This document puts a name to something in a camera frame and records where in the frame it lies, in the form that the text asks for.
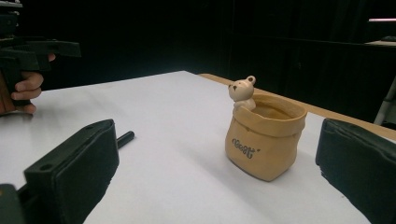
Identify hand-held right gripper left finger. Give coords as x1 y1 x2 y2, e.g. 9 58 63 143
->
23 119 120 224

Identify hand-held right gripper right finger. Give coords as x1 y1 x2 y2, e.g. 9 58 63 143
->
315 118 396 224

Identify makeup brush with black handle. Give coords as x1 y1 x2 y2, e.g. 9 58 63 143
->
116 131 135 149

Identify tan bear sack holder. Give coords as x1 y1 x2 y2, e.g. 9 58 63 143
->
224 75 308 182

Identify grey metal stand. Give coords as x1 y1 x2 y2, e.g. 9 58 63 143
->
373 76 396 126

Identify background desk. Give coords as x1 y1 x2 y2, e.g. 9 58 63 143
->
364 35 396 48

